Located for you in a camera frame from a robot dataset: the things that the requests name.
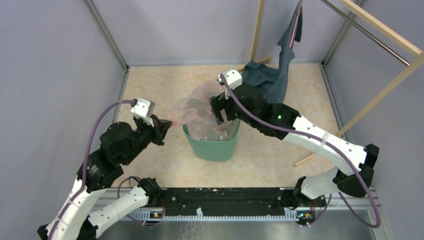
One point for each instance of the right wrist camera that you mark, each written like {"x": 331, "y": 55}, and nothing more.
{"x": 232, "y": 77}

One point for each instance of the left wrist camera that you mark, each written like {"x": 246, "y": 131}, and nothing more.
{"x": 143, "y": 109}

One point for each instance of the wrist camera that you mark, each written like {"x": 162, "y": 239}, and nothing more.
{"x": 232, "y": 77}
{"x": 143, "y": 109}

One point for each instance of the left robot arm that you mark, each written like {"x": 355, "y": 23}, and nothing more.
{"x": 119, "y": 146}

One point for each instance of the wooden drying rack frame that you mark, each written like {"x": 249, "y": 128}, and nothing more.
{"x": 358, "y": 70}

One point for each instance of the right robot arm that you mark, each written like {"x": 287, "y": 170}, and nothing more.
{"x": 353, "y": 169}

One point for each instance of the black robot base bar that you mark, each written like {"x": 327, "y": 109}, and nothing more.
{"x": 230, "y": 202}

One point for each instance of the pink translucent trash bag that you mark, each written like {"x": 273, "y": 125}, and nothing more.
{"x": 195, "y": 112}

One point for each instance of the dark blue-grey cloth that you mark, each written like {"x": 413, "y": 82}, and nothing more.
{"x": 273, "y": 82}

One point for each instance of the green plastic trash bin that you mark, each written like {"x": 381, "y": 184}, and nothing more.
{"x": 215, "y": 151}

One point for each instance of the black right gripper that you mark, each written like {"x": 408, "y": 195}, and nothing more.
{"x": 220, "y": 101}

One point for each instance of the metal rod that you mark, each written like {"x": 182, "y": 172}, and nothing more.
{"x": 366, "y": 32}

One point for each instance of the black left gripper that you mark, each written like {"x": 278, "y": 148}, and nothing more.
{"x": 160, "y": 129}

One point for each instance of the white cable duct strip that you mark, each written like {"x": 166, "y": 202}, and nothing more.
{"x": 146, "y": 215}

